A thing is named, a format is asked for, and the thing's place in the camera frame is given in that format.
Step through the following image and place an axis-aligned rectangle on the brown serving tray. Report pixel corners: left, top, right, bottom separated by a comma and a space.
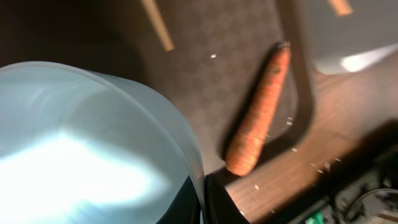
1, 0, 302, 173

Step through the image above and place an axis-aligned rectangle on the light blue rice bowl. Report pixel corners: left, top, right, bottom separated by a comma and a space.
1, 62, 206, 223

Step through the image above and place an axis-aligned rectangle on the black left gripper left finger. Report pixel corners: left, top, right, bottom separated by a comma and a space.
157, 177, 201, 224

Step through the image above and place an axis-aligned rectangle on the orange carrot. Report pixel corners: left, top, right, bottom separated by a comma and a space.
225, 42, 291, 176

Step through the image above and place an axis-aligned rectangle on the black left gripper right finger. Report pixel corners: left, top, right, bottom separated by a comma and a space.
205, 174, 249, 224

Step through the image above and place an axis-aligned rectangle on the left wooden chopstick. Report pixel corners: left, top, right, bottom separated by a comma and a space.
141, 0, 175, 52

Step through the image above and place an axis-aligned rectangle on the grey plastic dishwasher rack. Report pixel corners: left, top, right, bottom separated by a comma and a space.
300, 0, 397, 75

